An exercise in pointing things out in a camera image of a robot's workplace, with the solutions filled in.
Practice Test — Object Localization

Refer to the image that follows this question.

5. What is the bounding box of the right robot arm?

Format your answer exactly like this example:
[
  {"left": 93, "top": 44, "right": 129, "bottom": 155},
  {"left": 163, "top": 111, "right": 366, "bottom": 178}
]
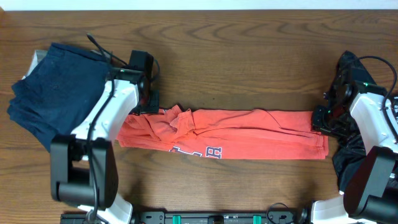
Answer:
[{"left": 310, "top": 66, "right": 397, "bottom": 223}]

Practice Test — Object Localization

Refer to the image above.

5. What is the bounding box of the folded grey garment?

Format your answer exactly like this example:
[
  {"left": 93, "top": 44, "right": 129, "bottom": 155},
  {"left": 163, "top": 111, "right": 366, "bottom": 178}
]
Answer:
[{"left": 22, "top": 50, "right": 47, "bottom": 79}]

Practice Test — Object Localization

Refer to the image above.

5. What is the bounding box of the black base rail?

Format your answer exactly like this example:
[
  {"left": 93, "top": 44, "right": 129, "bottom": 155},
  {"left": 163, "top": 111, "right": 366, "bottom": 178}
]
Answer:
[{"left": 60, "top": 208, "right": 315, "bottom": 224}]

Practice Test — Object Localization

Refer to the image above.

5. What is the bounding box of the black patterned shirt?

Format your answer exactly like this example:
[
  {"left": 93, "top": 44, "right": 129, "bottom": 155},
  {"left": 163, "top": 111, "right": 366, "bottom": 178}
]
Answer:
[{"left": 326, "top": 51, "right": 392, "bottom": 194}]

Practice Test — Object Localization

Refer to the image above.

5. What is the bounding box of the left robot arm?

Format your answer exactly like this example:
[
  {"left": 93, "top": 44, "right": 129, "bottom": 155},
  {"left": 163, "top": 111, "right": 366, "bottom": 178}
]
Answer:
[{"left": 50, "top": 50, "right": 159, "bottom": 223}]

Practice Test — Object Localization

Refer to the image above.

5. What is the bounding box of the folded navy blue garment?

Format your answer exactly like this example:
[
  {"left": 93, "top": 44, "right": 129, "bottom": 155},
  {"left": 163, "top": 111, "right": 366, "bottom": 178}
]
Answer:
[{"left": 7, "top": 43, "right": 108, "bottom": 150}]

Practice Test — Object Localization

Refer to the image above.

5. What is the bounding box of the red orange t-shirt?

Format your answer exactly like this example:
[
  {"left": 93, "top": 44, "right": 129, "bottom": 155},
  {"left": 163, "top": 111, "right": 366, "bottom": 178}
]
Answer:
[{"left": 117, "top": 105, "right": 329, "bottom": 159}]

